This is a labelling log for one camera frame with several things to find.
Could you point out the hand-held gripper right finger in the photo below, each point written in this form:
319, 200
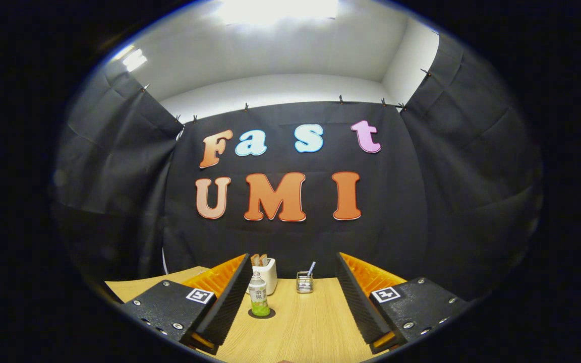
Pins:
358, 302

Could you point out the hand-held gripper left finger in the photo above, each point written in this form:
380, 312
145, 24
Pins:
230, 307

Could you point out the clear juice bottle green label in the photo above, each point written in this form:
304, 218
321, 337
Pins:
258, 297

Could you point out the dark brown round coaster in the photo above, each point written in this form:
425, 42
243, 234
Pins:
272, 313

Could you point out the white toaster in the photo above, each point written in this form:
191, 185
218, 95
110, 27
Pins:
271, 277

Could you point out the toast slice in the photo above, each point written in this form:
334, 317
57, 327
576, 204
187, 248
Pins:
255, 260
263, 259

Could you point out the wooden table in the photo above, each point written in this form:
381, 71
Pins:
310, 327

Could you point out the light blue pen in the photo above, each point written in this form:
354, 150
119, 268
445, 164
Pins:
311, 267

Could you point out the small ceiling light panel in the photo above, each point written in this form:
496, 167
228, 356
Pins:
134, 59

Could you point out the large ceiling light panel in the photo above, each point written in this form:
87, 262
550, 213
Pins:
278, 10

